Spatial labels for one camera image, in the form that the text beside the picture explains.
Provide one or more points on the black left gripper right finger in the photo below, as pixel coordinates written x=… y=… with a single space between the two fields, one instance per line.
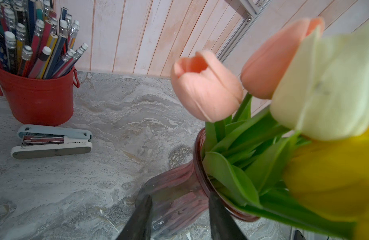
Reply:
x=222 y=226

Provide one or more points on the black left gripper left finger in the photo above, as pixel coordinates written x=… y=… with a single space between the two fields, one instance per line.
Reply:
x=139 y=225

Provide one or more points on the dark red ribbed glass vase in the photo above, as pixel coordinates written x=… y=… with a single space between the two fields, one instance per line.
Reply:
x=180 y=196

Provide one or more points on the white and blue stapler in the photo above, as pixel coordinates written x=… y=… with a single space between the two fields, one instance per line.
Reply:
x=45 y=141

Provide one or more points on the pink tulip front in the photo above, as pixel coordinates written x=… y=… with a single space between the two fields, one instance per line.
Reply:
x=205 y=87

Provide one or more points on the red metal pencil bucket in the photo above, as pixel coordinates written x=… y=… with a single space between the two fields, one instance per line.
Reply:
x=39 y=102

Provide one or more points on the pink tulip rear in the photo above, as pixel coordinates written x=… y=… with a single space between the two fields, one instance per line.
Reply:
x=263 y=71

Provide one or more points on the cream white tulip near pink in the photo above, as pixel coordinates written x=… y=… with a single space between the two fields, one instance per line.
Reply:
x=324 y=93

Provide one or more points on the bundle of pencils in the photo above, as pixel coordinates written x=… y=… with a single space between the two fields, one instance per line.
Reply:
x=36 y=42

